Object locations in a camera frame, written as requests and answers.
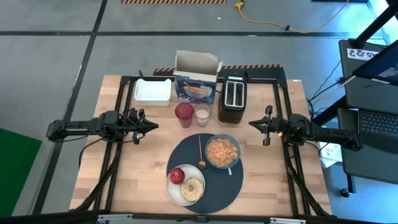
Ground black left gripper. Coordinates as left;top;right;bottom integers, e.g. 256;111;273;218
124;108;159;146

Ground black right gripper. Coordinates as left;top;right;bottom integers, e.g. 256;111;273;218
248;105;292;147

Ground blue cereal box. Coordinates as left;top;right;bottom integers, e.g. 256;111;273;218
173;49;223;105

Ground red apple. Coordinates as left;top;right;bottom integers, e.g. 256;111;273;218
169;167;185;185

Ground wooden spoon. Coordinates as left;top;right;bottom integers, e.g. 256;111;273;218
197;134;207;170

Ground brown bagel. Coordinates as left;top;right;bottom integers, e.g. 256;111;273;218
180;177;205;202

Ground black two-slot toaster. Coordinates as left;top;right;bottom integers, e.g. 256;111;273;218
217;70;249;124

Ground white plastic bin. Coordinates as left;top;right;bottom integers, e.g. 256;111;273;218
133;78;172;106

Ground red plastic tumbler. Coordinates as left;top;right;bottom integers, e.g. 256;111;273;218
174;102;195;129

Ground orange cereal flakes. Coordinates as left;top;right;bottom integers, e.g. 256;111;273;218
206;138;239;168

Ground clear glass of milk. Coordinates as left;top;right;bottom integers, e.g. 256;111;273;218
194;103;213;128

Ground blue translucent bowl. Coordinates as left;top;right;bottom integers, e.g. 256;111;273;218
204;133;242;170

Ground white round plate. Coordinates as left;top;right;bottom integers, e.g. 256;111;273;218
165;164;206;207

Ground round dark woven placemat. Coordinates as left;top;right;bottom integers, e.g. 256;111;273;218
166;133;245;215

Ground white printed paper sheet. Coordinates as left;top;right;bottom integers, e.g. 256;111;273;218
318;141;343;169

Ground laptop on side stand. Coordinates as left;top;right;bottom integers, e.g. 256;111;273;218
337;39;398;198

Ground black laptop keyboard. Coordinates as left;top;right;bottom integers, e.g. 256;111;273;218
357;108;398;139

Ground white paper label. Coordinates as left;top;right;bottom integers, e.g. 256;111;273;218
346;48;380;62

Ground black monitor screen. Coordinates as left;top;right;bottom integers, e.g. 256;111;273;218
352;39;398;86

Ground green floor mat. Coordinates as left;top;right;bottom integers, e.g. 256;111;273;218
0;128;43;218

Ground thick black slanted pole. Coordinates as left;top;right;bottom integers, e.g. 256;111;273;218
353;0;398;49

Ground black aluminium table frame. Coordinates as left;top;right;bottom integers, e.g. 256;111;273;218
74;74;330;218

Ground silver metal bracket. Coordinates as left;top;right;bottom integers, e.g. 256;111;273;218
98;213;133;223
269;217;307;224

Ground yellow extension cable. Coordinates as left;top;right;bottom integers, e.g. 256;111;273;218
235;0;351;34

